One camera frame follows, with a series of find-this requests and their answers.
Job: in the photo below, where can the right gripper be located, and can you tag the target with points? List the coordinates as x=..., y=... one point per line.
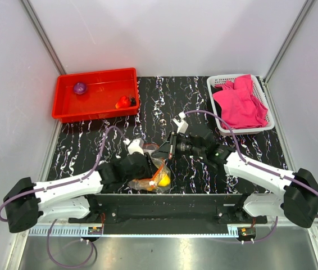
x=166, y=151

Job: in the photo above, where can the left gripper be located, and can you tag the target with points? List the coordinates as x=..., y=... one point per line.
x=150, y=168

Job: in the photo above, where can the clear zip top bag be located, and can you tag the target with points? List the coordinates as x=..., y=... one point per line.
x=159, y=171

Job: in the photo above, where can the red fake fruit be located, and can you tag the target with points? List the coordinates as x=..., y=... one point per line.
x=123, y=102

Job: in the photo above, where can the pink fake fruit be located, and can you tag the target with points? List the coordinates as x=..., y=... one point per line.
x=80, y=88

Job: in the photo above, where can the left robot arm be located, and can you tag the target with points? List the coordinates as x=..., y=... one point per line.
x=28, y=203

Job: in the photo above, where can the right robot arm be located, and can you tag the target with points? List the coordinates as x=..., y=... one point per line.
x=293, y=195

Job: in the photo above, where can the yellow fake lemon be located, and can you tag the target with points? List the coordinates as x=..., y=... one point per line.
x=165, y=181

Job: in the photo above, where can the black marble mat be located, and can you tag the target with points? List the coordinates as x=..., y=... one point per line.
x=161, y=98

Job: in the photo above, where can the red plastic bin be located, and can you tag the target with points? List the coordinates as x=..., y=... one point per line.
x=104, y=90

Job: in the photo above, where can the pink cloth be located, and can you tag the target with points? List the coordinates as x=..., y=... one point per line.
x=240, y=108

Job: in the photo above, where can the white plastic basket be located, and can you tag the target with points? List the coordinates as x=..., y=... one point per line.
x=258, y=92

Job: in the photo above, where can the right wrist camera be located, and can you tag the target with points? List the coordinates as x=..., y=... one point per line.
x=181, y=123

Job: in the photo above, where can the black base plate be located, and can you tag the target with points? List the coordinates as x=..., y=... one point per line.
x=167, y=214

